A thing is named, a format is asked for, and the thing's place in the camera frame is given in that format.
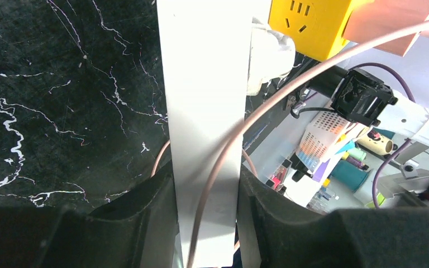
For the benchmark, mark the white perforated basket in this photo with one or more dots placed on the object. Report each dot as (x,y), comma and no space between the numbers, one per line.
(325,136)

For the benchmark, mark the yellow cube socket adapter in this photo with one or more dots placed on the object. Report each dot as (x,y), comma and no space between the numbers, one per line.
(316,26)

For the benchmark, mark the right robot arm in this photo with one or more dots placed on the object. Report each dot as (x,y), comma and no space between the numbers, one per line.
(360,97)

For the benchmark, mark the pink charger plug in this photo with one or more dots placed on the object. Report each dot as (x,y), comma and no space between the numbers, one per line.
(382,17)

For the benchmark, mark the small white USB power strip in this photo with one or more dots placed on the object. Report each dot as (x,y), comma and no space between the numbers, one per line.
(205,49)

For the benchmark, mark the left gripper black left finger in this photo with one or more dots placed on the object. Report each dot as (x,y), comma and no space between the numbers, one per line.
(138,229)

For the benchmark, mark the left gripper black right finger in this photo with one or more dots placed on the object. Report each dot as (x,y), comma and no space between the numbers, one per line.
(276,232)

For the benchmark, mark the teal cup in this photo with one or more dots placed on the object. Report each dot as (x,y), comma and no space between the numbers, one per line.
(349,175)

